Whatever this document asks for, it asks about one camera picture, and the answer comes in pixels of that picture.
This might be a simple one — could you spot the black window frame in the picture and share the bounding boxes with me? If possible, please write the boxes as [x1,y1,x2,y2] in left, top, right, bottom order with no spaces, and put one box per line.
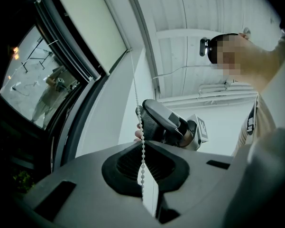
[0,0,110,175]

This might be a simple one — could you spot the white black shoulder strap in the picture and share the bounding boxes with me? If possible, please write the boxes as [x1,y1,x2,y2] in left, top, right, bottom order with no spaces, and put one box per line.
[246,103,257,136]

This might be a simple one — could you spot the black head camera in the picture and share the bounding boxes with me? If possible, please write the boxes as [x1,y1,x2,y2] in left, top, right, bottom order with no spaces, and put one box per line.
[199,37,211,57]

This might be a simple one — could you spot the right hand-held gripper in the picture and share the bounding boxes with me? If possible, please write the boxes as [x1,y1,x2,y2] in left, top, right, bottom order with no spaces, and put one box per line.
[135,99,209,152]

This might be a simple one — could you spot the white ceiling pipes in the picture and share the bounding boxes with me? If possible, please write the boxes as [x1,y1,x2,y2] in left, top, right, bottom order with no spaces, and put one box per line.
[156,82,259,109]

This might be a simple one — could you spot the thin white ceiling cable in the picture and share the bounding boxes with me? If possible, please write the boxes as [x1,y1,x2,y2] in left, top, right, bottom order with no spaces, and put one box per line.
[152,64,213,80]

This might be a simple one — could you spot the white roller blind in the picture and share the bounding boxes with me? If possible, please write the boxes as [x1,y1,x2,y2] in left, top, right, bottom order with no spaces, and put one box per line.
[39,0,132,80]

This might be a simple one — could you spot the gray ceiling trim strip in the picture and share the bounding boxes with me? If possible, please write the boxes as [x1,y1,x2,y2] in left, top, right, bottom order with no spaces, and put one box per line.
[123,0,161,99]

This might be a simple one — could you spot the green leafy plant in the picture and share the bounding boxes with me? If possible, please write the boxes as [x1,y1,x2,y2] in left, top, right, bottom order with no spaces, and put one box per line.
[11,170,36,192]

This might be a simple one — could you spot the person's beige shirt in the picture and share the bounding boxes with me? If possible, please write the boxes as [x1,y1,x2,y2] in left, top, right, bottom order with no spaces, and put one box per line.
[232,32,285,156]

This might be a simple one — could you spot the white bead chain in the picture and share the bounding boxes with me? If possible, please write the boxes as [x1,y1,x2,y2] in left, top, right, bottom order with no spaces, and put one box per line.
[129,48,147,190]

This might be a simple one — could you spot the person's head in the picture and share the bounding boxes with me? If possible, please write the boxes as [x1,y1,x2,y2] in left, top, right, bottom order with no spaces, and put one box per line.
[208,33,282,92]

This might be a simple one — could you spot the person's right hand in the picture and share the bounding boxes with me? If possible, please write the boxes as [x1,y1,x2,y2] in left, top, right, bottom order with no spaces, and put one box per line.
[134,123,143,142]

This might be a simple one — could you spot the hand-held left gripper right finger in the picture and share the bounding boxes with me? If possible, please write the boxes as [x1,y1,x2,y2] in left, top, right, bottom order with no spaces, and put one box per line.
[146,141,234,228]

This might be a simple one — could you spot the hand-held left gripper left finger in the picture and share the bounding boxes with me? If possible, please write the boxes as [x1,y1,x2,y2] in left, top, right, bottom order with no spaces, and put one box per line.
[23,142,157,228]

